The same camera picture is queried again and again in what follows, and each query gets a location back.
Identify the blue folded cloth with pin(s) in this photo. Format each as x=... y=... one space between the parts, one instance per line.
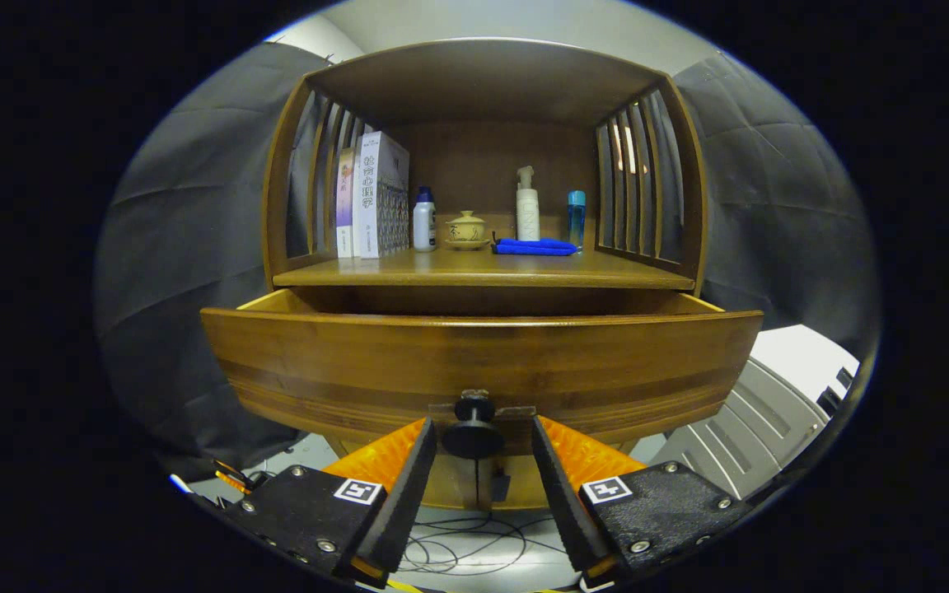
x=532 y=246

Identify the thick white book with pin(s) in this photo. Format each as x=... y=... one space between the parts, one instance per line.
x=380 y=198

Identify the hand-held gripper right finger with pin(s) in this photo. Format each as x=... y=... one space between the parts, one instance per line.
x=561 y=511

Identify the wooden drawer with black knob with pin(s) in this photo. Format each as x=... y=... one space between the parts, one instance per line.
x=359 y=371

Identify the thin purple book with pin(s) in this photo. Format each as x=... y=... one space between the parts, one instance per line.
x=344 y=206

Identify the wooden cabinet door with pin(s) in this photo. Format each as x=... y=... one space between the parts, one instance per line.
x=450 y=487
x=524 y=490

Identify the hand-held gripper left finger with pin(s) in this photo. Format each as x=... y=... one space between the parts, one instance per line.
x=404 y=511

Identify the brown wooden cabinet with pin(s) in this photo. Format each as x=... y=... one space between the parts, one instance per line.
x=483 y=82

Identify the wooden countertop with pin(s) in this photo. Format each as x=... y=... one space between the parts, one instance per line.
x=458 y=268

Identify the clear blue bottle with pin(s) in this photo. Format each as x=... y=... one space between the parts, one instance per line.
x=576 y=218

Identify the yellow lidded teacup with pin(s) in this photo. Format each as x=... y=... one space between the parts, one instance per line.
x=466 y=231

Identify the white bottle with blue cap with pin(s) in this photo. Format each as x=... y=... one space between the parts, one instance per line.
x=423 y=226

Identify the black backdrop cloth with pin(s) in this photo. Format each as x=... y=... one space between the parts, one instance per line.
x=186 y=247

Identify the white pump bottle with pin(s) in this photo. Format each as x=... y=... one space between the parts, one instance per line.
x=527 y=214

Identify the white grey plastic case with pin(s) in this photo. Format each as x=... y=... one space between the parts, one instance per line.
x=796 y=371

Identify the black door latch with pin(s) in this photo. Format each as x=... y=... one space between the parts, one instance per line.
x=500 y=487

